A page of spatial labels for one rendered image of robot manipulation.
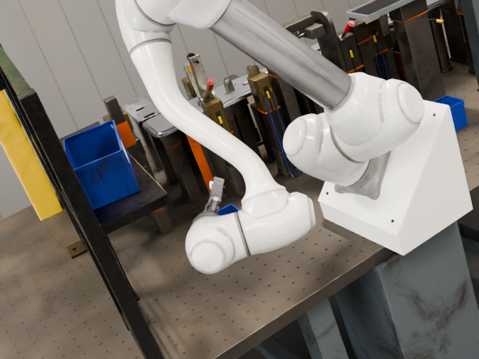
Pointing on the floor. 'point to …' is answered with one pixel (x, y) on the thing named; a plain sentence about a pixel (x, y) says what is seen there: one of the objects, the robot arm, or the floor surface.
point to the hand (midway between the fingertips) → (207, 209)
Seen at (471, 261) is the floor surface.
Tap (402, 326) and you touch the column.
